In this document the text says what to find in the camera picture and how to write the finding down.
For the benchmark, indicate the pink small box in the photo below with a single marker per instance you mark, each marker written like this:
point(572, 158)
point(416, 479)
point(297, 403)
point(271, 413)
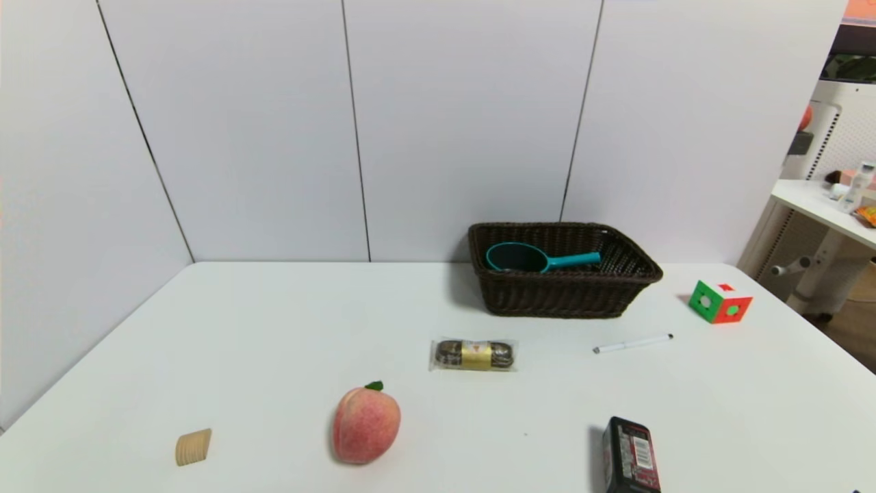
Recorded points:
point(848, 178)

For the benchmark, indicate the ridged wooden block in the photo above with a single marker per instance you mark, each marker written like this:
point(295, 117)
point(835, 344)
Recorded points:
point(194, 447)

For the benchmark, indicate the white pen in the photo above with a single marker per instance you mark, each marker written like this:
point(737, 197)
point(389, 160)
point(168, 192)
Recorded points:
point(633, 343)

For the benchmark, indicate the white pegboard panel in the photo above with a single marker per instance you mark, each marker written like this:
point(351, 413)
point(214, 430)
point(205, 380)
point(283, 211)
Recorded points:
point(848, 130)

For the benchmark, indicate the pink peach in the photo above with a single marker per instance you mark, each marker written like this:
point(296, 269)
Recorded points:
point(366, 424)

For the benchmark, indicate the green orange puzzle cube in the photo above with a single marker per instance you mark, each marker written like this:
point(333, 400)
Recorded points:
point(712, 305)

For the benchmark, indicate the clear wrapped gold-band pack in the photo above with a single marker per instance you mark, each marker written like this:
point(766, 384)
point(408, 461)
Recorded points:
point(473, 355)

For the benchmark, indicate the white bottle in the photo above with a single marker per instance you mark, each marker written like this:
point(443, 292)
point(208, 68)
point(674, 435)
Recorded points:
point(855, 188)

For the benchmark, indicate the white side desk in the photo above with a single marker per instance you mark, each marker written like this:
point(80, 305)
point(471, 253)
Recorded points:
point(814, 198)

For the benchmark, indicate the black box with barcode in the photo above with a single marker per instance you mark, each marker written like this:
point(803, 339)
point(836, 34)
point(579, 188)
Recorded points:
point(629, 457)

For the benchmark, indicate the brown wicker basket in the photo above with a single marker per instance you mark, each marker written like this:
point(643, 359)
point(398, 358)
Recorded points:
point(561, 294)

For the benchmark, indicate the orange snack packet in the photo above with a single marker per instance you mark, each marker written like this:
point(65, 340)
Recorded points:
point(868, 216)

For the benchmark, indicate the orange ball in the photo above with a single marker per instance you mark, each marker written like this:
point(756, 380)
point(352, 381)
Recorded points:
point(806, 118)

